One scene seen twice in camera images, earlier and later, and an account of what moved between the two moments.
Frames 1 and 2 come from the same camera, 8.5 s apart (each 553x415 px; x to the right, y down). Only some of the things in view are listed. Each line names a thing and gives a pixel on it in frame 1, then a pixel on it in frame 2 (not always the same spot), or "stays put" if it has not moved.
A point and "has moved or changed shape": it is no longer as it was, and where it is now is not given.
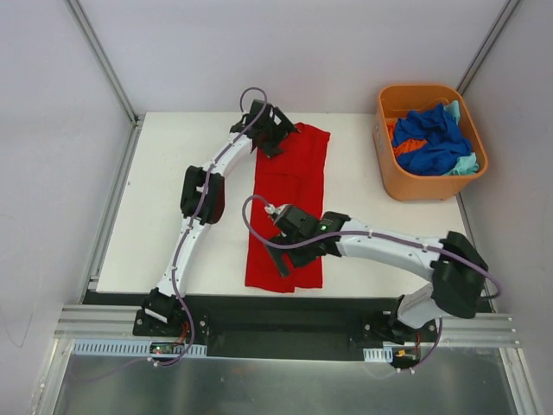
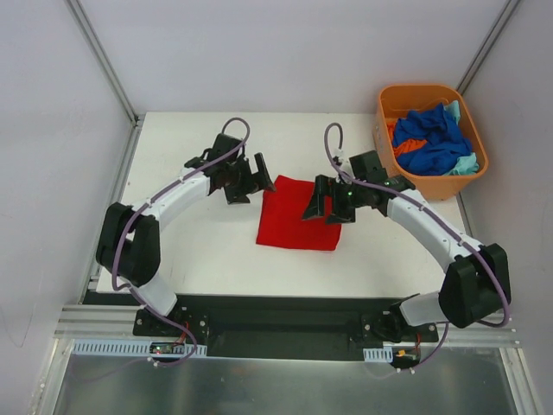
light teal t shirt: (467, 163) stays put
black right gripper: (287, 249) -> (335, 198)
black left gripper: (273, 130) -> (244, 180)
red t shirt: (298, 176) has moved or changed shape
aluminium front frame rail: (79, 322) stays put
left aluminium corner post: (102, 59) stays put
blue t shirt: (443, 145) stays put
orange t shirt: (403, 145) stays put
